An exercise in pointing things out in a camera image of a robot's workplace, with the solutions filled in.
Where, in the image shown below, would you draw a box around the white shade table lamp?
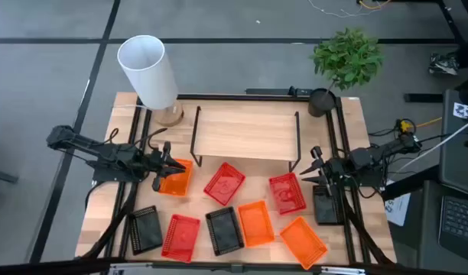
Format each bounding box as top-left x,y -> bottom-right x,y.
116,34 -> 185,128

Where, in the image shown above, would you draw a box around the white cable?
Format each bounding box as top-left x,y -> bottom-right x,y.
394,116 -> 468,173

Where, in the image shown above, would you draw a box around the orange plastic basket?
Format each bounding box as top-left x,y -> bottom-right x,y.
279,215 -> 329,270
237,200 -> 275,248
158,158 -> 194,198

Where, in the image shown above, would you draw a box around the black plastic basket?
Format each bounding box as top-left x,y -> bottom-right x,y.
205,206 -> 245,257
127,205 -> 164,256
312,184 -> 346,226

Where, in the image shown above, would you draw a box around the green potted plant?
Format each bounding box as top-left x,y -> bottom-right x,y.
308,27 -> 385,118

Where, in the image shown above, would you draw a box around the black cable sleeve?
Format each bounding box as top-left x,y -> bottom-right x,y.
339,186 -> 396,265
80,179 -> 140,261

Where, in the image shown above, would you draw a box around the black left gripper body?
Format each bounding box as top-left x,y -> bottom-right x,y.
146,141 -> 173,192

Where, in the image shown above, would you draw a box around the black mounting bar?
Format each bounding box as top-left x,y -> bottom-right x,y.
245,86 -> 314,97

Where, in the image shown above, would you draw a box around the white paper sheet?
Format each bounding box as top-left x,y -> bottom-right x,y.
384,180 -> 412,228

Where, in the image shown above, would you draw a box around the black crumpled bag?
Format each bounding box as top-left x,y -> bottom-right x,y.
427,51 -> 460,76

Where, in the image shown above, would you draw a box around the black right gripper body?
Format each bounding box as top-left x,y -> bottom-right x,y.
311,146 -> 344,196

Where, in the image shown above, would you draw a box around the yellow cable with connector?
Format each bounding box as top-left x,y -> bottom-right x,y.
396,116 -> 444,133

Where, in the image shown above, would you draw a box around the red plastic basket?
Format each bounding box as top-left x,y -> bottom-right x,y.
161,213 -> 201,264
268,172 -> 307,216
203,162 -> 246,207

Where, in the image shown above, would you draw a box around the black metal rig frame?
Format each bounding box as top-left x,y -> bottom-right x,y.
75,93 -> 398,275

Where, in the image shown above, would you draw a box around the wooden shelf black metal legs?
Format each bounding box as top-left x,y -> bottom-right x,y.
190,105 -> 302,173

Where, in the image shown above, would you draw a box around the dark laptop keyboard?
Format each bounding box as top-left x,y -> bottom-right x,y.
437,194 -> 468,265

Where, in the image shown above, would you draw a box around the black side table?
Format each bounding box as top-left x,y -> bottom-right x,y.
381,163 -> 468,275

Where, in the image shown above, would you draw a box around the grey closed laptop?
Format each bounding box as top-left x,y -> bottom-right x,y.
438,88 -> 468,196

